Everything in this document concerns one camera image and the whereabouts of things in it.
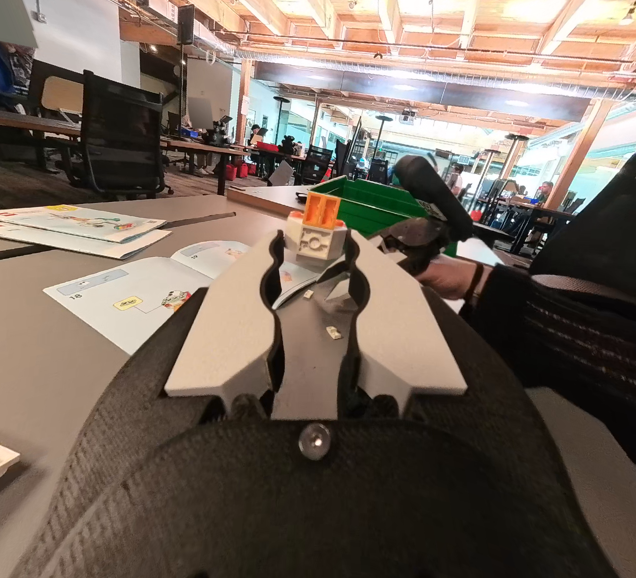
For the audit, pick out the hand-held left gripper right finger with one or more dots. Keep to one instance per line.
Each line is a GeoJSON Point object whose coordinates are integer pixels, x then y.
{"type": "Point", "coordinates": [407, 334]}

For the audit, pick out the person's right forearm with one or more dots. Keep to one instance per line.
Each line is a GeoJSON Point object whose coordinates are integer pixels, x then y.
{"type": "Point", "coordinates": [556, 339]}

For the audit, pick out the black wrist band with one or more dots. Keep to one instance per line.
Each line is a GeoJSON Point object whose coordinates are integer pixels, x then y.
{"type": "Point", "coordinates": [478, 282]}

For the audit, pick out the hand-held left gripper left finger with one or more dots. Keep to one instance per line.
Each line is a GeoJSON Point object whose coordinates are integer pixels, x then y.
{"type": "Point", "coordinates": [223, 329]}

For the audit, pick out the open lego instruction booklet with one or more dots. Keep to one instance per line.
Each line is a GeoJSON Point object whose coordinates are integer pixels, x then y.
{"type": "Point", "coordinates": [124, 299]}

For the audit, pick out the person's dark clothed upper body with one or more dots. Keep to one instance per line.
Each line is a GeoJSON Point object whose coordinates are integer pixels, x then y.
{"type": "Point", "coordinates": [591, 220]}

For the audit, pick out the ceiling projector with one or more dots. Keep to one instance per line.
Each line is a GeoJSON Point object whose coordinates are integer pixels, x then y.
{"type": "Point", "coordinates": [408, 115]}

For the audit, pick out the light wooden board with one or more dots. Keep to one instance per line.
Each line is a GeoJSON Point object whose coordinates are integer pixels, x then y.
{"type": "Point", "coordinates": [263, 196]}

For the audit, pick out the green plastic bin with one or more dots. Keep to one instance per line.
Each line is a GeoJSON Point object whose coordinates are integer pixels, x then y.
{"type": "Point", "coordinates": [377, 202]}

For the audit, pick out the black mesh office chair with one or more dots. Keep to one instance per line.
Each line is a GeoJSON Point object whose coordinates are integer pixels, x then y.
{"type": "Point", "coordinates": [119, 135]}

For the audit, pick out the wooden office desk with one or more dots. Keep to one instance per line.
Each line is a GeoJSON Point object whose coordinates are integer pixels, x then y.
{"type": "Point", "coordinates": [203, 146]}
{"type": "Point", "coordinates": [35, 123]}

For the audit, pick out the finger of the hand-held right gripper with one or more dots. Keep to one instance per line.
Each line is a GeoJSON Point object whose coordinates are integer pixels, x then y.
{"type": "Point", "coordinates": [395, 252]}
{"type": "Point", "coordinates": [343, 298]}

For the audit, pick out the person's right hand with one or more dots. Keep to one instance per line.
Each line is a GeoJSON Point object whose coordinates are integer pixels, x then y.
{"type": "Point", "coordinates": [447, 279]}

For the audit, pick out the white and orange lego model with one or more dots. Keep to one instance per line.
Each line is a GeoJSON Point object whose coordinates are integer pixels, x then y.
{"type": "Point", "coordinates": [315, 240]}

